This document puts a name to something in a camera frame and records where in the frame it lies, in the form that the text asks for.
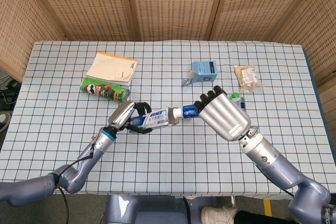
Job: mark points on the black trouser leg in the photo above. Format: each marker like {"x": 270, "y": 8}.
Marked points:
{"x": 260, "y": 217}

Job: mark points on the white blue toothpaste tube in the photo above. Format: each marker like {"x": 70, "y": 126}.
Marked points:
{"x": 187, "y": 111}

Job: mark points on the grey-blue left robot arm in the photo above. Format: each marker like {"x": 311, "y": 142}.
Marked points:
{"x": 65, "y": 171}

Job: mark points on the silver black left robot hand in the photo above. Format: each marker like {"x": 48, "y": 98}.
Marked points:
{"x": 121, "y": 115}

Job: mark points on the blue toothpaste carton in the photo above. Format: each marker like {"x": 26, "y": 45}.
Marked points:
{"x": 156, "y": 117}

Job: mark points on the beige paper booklet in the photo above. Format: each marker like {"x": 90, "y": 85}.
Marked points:
{"x": 111, "y": 68}

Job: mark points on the wrapped bread packet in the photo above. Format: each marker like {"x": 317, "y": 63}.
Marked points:
{"x": 248, "y": 77}

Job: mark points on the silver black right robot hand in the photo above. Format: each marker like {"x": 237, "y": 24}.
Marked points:
{"x": 227, "y": 117}

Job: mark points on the woven wooden folding screen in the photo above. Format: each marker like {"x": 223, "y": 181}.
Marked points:
{"x": 168, "y": 3}

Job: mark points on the green Pringles can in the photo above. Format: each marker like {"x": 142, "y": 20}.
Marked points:
{"x": 103, "y": 90}

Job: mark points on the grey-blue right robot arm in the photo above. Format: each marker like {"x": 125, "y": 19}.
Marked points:
{"x": 288, "y": 171}

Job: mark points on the light blue open carton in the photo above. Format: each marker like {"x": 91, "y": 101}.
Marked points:
{"x": 204, "y": 70}

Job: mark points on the blue checked tablecloth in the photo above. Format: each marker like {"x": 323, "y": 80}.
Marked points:
{"x": 168, "y": 161}

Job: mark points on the grey dark shoe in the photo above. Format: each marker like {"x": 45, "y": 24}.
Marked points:
{"x": 4, "y": 121}

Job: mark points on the grey-blue robot torso base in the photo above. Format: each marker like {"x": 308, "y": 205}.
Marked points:
{"x": 152, "y": 209}

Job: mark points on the white sneaker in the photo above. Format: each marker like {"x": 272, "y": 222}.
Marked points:
{"x": 219, "y": 214}

